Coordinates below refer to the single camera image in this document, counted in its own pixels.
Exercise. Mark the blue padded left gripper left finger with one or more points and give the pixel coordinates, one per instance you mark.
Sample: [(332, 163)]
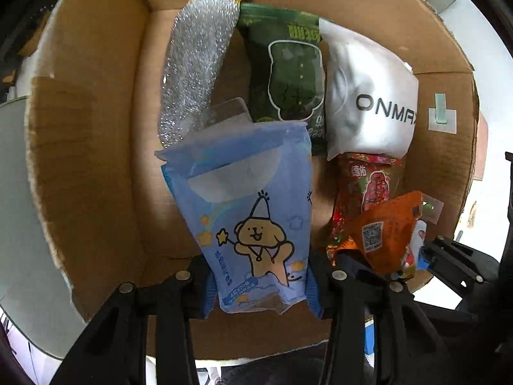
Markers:
[(209, 292)]

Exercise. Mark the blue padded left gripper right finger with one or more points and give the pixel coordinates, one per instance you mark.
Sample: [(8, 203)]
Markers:
[(312, 294)]

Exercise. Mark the orange snack packet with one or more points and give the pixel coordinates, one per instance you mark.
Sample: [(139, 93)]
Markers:
[(389, 236)]

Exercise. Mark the blue cartoon tissue pack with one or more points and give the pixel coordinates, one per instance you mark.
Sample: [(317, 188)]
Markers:
[(244, 190)]

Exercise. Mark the red snack packet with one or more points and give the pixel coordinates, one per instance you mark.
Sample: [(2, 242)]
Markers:
[(363, 182)]

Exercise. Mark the white ONMAX soft pack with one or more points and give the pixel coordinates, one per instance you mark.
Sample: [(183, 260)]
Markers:
[(371, 96)]

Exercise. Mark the green snack packet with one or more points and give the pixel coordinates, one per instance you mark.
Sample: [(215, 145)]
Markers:
[(287, 69)]

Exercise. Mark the silver scrubber with yellow trim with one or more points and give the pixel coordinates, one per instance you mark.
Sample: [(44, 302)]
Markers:
[(200, 37)]

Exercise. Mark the black fuzzy hat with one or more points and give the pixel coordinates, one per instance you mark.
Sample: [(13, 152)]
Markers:
[(301, 366)]

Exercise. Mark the grey chair near table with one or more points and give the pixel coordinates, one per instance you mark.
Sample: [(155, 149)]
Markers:
[(34, 294)]

